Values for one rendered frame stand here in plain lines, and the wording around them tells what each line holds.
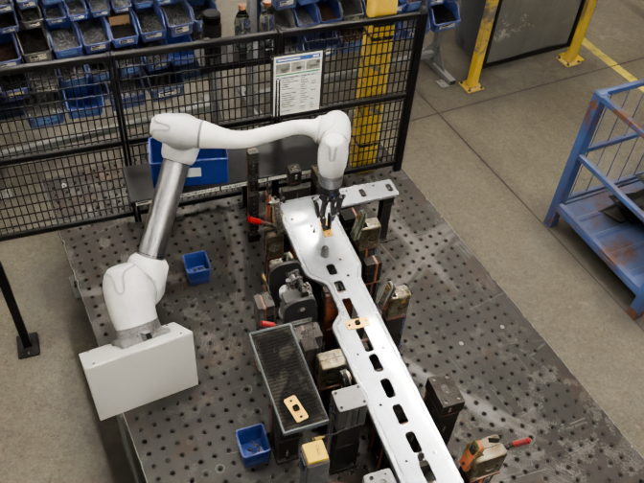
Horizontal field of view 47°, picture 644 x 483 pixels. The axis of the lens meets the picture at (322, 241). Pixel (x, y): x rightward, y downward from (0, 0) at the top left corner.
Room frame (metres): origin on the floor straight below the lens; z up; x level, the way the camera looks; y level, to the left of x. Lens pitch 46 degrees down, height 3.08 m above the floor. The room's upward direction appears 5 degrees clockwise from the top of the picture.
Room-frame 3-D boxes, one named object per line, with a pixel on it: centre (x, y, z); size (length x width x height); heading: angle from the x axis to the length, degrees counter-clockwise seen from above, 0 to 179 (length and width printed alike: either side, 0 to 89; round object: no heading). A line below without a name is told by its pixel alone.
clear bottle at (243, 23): (2.58, 0.38, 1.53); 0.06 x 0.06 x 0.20
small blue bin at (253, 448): (1.23, 0.18, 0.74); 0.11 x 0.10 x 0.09; 23
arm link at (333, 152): (2.06, -0.01, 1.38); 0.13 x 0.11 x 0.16; 177
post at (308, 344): (1.43, 0.01, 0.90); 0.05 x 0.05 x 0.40; 23
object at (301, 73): (2.58, 0.16, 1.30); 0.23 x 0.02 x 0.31; 113
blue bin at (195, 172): (2.28, 0.56, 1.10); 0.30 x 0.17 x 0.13; 104
